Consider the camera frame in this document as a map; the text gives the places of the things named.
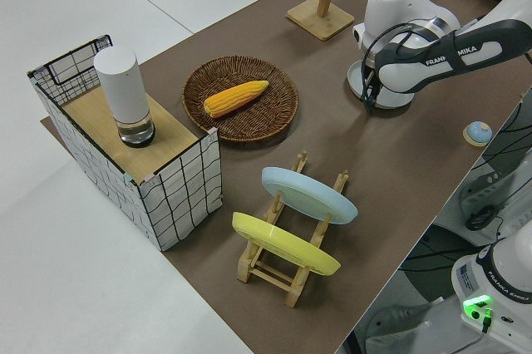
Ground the gray round plate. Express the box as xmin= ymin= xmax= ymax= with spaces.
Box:
xmin=347 ymin=58 xmax=416 ymax=110

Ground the light blue plate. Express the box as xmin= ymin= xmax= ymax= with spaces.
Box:
xmin=261 ymin=166 xmax=359 ymax=225

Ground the yellow plate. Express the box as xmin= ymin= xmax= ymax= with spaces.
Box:
xmin=231 ymin=211 xmax=342 ymax=277

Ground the wooden plate rack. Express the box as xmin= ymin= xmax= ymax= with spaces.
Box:
xmin=236 ymin=150 xmax=350 ymax=308

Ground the brown wicker basket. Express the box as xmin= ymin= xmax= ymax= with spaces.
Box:
xmin=182 ymin=55 xmax=300 ymax=147

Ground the yellow corn cob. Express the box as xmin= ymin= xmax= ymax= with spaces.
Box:
xmin=203 ymin=79 xmax=269 ymax=119

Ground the white grid storage box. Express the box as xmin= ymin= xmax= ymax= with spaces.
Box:
xmin=27 ymin=33 xmax=224 ymax=252

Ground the wooden mug tree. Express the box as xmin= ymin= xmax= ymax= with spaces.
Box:
xmin=285 ymin=0 xmax=357 ymax=42

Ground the white cylindrical bottle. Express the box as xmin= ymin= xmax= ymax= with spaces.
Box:
xmin=92 ymin=46 xmax=156 ymax=149

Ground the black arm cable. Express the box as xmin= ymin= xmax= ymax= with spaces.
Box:
xmin=360 ymin=23 xmax=416 ymax=116

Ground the black cable bundle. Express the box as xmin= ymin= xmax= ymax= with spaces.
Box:
xmin=465 ymin=112 xmax=532 ymax=233

